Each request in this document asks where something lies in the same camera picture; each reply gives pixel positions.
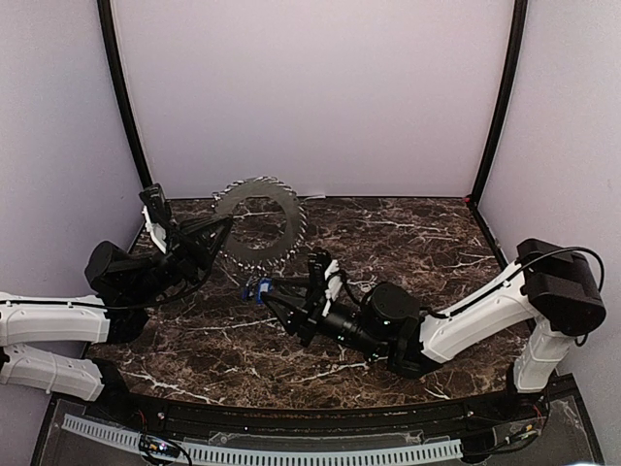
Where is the green key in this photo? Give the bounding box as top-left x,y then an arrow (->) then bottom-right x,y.
348,276 -> 378,292

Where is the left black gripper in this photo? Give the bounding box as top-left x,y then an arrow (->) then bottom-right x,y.
126,210 -> 233,306

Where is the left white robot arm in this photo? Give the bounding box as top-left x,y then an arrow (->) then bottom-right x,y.
1,216 -> 233,423

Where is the left black frame post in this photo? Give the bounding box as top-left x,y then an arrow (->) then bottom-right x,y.
96,0 -> 153,189

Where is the black front rail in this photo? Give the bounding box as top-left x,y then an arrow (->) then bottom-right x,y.
128,392 -> 517,431

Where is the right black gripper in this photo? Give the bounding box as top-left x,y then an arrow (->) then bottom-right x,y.
259,278 -> 387,360

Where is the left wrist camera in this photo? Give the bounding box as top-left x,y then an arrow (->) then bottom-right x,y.
139,183 -> 175,254

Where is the right black frame post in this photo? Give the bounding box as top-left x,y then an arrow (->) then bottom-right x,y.
468,0 -> 529,211

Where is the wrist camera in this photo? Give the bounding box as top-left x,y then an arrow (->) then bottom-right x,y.
139,183 -> 175,254
307,248 -> 343,303

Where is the black disc with keyrings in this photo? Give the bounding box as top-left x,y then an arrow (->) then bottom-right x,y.
212,176 -> 308,272

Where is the black frame post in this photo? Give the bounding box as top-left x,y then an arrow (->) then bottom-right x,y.
468,0 -> 529,211
96,0 -> 153,189

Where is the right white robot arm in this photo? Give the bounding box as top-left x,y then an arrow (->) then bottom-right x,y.
256,238 -> 606,421

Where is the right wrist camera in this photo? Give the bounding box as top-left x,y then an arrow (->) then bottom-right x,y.
307,248 -> 343,303

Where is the white slotted cable duct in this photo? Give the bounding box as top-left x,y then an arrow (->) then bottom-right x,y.
60,415 -> 464,465

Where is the blue key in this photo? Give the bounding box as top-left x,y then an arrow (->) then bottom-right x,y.
242,278 -> 273,305

